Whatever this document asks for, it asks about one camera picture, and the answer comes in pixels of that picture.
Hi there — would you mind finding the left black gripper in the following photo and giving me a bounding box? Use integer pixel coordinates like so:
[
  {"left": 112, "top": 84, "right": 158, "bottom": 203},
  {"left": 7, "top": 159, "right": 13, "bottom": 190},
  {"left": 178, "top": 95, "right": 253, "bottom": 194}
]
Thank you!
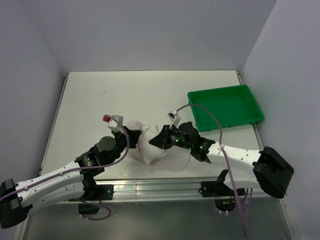
[{"left": 105, "top": 125, "right": 142, "bottom": 166}]

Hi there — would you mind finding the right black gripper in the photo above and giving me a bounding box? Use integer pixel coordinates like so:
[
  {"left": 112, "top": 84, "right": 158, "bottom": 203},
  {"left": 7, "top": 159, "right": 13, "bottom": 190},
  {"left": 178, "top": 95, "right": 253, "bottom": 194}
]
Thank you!
[{"left": 149, "top": 124, "right": 193, "bottom": 150}]

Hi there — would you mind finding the white mesh laundry bag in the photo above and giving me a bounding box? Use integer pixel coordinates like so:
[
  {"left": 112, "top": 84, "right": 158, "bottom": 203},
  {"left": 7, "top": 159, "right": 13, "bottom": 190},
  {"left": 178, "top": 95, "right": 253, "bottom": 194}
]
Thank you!
[{"left": 127, "top": 120, "right": 191, "bottom": 172}]

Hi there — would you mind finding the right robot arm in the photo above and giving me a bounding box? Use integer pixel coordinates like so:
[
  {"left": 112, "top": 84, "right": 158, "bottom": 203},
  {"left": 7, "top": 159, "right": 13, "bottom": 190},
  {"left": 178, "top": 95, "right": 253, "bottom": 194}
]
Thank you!
[{"left": 148, "top": 122, "right": 295, "bottom": 199}]

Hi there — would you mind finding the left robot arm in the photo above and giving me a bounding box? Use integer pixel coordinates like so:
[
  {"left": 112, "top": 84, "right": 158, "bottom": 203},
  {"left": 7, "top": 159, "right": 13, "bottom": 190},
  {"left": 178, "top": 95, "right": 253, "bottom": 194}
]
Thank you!
[{"left": 0, "top": 126, "right": 142, "bottom": 229}]

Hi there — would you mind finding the green plastic bin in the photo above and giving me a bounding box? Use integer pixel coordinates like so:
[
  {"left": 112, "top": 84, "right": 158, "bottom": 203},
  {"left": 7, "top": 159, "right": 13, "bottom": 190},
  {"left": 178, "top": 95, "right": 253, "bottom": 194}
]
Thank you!
[{"left": 187, "top": 84, "right": 265, "bottom": 128}]

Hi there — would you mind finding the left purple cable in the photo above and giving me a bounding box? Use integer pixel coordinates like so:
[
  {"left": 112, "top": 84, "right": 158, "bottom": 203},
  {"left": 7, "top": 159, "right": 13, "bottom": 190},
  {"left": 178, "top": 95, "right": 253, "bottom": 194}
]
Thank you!
[{"left": 0, "top": 117, "right": 131, "bottom": 222}]

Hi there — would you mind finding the purple cable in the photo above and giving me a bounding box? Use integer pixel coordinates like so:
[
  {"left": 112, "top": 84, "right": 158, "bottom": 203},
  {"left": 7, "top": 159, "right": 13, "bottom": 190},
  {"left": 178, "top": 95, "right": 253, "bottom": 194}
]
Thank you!
[
  {"left": 174, "top": 103, "right": 253, "bottom": 237},
  {"left": 0, "top": 117, "right": 131, "bottom": 222}
]

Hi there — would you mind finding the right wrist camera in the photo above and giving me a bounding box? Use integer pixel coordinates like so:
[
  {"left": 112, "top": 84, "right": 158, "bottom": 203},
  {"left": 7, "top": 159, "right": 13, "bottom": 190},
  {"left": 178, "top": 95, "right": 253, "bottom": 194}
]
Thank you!
[{"left": 167, "top": 110, "right": 181, "bottom": 128}]

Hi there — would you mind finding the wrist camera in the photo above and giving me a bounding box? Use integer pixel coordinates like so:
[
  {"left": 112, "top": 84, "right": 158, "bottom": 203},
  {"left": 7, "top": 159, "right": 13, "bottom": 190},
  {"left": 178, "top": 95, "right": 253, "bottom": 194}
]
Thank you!
[
  {"left": 167, "top": 110, "right": 181, "bottom": 128},
  {"left": 102, "top": 114, "right": 124, "bottom": 134}
]

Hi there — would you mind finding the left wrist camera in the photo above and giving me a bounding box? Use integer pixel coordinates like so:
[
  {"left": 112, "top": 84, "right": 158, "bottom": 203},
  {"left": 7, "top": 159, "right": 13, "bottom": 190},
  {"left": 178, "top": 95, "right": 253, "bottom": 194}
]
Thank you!
[{"left": 102, "top": 114, "right": 124, "bottom": 134}]

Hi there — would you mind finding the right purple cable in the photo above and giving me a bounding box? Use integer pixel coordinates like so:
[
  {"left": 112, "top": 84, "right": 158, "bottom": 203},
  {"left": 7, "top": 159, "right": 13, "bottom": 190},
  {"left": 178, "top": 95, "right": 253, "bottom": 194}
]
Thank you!
[{"left": 174, "top": 103, "right": 253, "bottom": 237}]

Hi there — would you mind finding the aluminium frame rail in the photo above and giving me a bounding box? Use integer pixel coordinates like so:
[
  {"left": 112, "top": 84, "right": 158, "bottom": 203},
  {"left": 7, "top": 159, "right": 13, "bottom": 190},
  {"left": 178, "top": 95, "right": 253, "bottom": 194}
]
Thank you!
[{"left": 12, "top": 72, "right": 301, "bottom": 240}]

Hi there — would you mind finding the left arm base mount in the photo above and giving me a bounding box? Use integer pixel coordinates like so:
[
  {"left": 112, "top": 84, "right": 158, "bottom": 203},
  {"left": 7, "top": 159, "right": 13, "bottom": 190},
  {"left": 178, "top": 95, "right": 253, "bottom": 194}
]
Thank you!
[{"left": 77, "top": 184, "right": 114, "bottom": 221}]

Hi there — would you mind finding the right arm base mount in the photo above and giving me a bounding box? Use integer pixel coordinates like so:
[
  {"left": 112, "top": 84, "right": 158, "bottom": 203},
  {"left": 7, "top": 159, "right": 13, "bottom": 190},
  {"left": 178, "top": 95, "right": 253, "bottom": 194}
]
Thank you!
[{"left": 198, "top": 181, "right": 236, "bottom": 212}]

